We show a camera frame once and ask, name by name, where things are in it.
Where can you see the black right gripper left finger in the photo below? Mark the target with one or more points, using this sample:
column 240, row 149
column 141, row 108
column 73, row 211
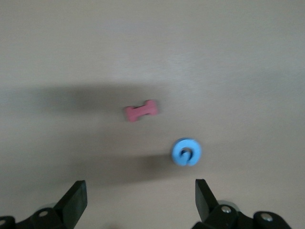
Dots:
column 69, row 207

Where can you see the red foam letter I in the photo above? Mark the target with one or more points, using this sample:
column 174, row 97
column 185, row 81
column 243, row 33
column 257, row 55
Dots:
column 141, row 111

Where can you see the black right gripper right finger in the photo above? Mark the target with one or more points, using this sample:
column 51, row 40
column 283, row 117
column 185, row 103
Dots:
column 207, row 207

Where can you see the blue foam letter e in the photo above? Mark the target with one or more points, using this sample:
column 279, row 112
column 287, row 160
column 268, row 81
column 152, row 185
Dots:
column 186, row 146

